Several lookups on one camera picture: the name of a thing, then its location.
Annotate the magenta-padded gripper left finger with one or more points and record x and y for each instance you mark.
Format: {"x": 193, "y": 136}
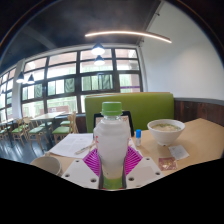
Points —
{"x": 80, "y": 173}

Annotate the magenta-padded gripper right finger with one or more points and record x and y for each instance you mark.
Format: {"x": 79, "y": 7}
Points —
{"x": 145, "y": 171}

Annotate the clear green-capped water bottle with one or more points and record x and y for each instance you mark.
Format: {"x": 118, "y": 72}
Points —
{"x": 111, "y": 143}

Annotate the small pink sachet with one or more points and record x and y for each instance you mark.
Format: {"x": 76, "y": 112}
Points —
{"x": 167, "y": 164}

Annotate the silver pen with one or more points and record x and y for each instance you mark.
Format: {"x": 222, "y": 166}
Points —
{"x": 84, "y": 149}

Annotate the white printed paper sheet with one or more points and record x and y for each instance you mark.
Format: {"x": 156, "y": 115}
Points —
{"x": 68, "y": 143}

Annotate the small blue-capped white bottle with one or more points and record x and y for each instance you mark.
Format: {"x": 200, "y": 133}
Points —
{"x": 138, "y": 138}

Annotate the white ceramic bowl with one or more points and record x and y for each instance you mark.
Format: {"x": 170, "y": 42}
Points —
{"x": 165, "y": 133}

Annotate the group of green-seated wooden chairs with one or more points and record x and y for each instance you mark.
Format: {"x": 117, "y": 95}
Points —
{"x": 61, "y": 130}

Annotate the green upholstered bench seat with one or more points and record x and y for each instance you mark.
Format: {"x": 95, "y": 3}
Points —
{"x": 146, "y": 106}

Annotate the wooden dining table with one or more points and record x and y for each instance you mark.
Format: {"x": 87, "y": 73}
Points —
{"x": 46, "y": 116}

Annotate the group of pendant lamps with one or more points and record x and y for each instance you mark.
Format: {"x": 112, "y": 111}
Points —
{"x": 98, "y": 50}

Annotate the long curved ceiling light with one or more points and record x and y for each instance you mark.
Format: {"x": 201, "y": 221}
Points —
{"x": 130, "y": 33}

